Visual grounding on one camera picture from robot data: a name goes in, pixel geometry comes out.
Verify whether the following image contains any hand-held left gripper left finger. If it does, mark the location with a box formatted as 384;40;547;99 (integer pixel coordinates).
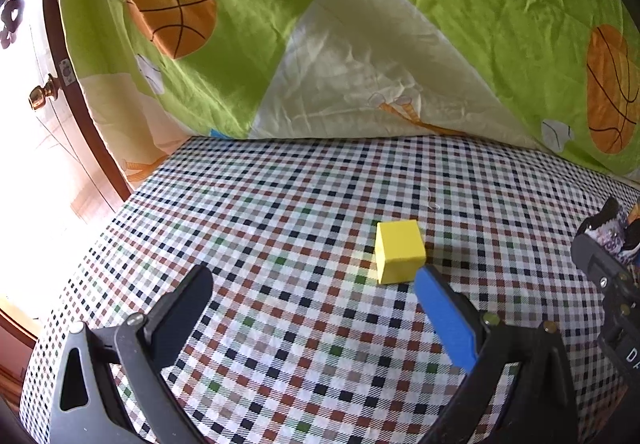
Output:
47;264;216;444

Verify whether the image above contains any green basketball print blanket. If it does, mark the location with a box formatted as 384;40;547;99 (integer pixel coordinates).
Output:
57;0;640;187

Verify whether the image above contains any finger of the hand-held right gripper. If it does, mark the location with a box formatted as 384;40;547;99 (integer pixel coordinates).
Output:
571;231;637;307
621;221;640;255

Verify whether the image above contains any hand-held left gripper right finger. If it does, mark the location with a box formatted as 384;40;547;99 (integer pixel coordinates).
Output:
414;265;581;444

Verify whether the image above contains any brass door knob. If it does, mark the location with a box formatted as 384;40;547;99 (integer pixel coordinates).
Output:
27;74;64;113

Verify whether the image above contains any checkered tablecloth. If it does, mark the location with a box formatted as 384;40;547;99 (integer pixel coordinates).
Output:
20;134;640;444

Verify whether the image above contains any yellow cube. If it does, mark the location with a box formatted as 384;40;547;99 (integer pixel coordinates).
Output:
375;220;427;285

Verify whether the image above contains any wooden door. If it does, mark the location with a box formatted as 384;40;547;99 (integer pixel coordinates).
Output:
0;0;135;345

